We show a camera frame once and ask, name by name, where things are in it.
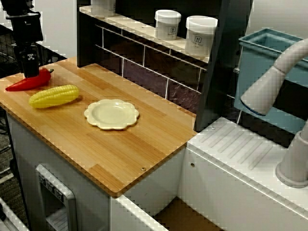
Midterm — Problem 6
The cream scalloped plate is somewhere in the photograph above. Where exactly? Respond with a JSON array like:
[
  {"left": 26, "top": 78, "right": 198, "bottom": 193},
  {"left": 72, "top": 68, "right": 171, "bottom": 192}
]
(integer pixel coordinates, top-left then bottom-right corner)
[{"left": 84, "top": 99, "right": 141, "bottom": 131}]

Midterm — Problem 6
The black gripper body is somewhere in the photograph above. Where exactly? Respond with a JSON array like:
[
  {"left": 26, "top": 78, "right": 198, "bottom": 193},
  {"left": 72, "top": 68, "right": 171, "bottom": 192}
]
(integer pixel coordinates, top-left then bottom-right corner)
[{"left": 13, "top": 41, "right": 37, "bottom": 64}]

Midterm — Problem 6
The aluminium frame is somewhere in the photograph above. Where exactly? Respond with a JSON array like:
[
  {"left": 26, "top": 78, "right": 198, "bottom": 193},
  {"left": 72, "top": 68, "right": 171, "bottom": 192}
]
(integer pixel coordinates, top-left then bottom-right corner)
[{"left": 0, "top": 197, "right": 29, "bottom": 231}]

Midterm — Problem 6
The cream hutch shelf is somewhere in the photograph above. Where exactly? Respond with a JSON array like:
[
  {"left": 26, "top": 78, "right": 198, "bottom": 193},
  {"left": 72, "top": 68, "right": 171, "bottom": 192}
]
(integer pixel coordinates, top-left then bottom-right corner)
[{"left": 79, "top": 5, "right": 212, "bottom": 65}]

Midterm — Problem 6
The dark tile backsplash panel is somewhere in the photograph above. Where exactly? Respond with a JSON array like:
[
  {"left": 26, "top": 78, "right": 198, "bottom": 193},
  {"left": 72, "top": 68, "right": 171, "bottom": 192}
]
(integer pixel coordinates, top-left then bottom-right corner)
[{"left": 77, "top": 11, "right": 207, "bottom": 114}]

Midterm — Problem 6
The white toy kitchen body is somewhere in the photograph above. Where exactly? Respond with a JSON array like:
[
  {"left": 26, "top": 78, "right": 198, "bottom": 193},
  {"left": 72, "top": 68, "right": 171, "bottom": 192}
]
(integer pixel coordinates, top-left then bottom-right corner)
[{"left": 6, "top": 113, "right": 308, "bottom": 231}]

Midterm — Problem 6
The white labelled jar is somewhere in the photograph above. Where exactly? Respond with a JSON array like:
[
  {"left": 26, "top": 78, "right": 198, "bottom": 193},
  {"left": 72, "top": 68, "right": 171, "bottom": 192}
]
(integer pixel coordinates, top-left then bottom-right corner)
[
  {"left": 185, "top": 15, "right": 218, "bottom": 57},
  {"left": 91, "top": 0, "right": 116, "bottom": 17},
  {"left": 154, "top": 9, "right": 182, "bottom": 41}
]

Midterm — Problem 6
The red toy pepper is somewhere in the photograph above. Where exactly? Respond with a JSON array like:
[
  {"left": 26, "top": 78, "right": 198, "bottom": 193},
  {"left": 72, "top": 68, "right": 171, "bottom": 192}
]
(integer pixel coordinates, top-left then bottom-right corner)
[{"left": 5, "top": 68, "right": 55, "bottom": 92}]

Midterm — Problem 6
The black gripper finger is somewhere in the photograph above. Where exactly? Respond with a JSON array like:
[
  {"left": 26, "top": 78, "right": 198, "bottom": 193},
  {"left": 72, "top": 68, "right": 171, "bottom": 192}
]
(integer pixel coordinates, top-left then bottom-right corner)
[{"left": 20, "top": 49, "right": 39, "bottom": 78}]

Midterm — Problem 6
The teal plastic bin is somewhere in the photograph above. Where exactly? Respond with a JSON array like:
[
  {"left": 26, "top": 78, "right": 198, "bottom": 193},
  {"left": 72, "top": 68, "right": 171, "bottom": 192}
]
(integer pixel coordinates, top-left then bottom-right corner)
[{"left": 234, "top": 27, "right": 308, "bottom": 139}]

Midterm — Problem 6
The dark hutch post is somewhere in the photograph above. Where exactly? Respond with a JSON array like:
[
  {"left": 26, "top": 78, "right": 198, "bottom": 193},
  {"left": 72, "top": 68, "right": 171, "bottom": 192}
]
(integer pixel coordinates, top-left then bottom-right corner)
[{"left": 193, "top": 0, "right": 255, "bottom": 133}]

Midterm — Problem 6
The yellow toy corn cob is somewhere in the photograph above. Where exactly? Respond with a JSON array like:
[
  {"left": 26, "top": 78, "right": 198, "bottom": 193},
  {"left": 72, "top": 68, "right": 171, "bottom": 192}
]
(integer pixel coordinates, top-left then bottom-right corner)
[{"left": 28, "top": 84, "right": 80, "bottom": 109}]

